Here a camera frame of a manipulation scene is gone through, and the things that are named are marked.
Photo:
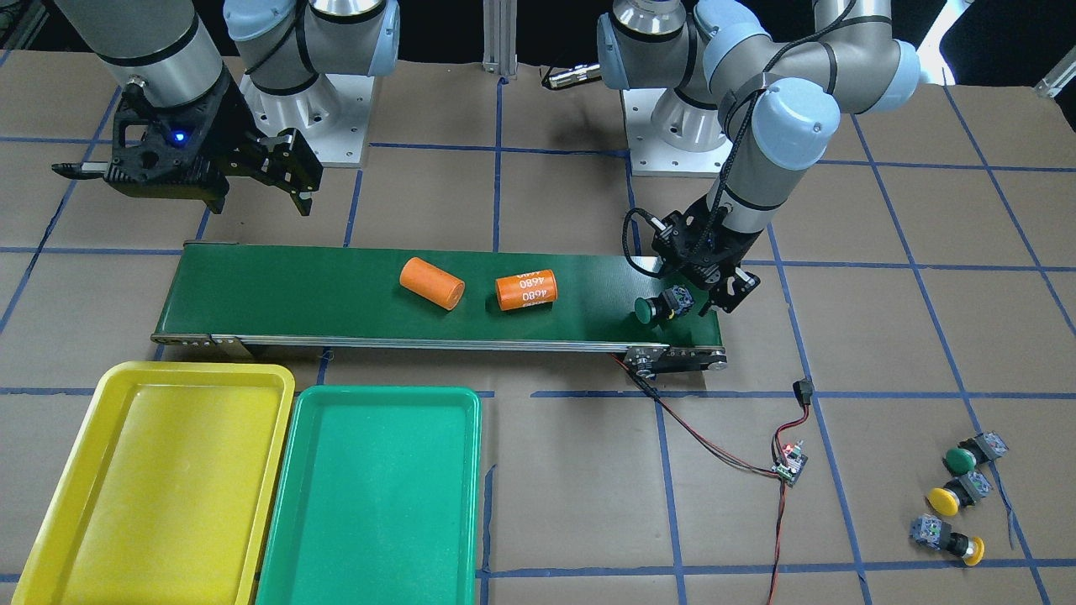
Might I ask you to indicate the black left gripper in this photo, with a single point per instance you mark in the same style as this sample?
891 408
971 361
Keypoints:
711 255

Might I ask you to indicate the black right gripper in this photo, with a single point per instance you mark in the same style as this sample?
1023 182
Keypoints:
225 132

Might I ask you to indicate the green push button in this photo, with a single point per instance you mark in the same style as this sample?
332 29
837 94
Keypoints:
973 452
671 303

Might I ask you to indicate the plain orange cylinder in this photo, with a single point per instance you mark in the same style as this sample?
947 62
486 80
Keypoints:
432 283

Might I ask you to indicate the labelled orange cylinder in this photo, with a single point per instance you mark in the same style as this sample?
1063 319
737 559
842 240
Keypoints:
526 290

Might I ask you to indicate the yellow push button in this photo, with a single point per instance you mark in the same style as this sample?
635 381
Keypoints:
963 491
931 532

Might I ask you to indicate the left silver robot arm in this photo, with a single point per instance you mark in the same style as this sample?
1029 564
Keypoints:
779 103

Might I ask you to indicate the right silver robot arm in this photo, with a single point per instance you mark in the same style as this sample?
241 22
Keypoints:
286 45

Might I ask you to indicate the green conveyor belt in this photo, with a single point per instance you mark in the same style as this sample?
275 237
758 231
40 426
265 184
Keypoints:
229 296

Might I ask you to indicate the small motor controller board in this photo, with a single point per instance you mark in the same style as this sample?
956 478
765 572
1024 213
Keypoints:
790 462

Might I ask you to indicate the green plastic tray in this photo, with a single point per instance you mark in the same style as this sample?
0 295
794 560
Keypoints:
377 500

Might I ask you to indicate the yellow plastic tray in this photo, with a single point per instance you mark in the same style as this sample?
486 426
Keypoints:
166 494

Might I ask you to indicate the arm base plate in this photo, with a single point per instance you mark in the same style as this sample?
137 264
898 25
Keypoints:
670 137
333 115

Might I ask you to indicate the aluminium frame post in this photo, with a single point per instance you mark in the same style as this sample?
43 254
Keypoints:
499 38

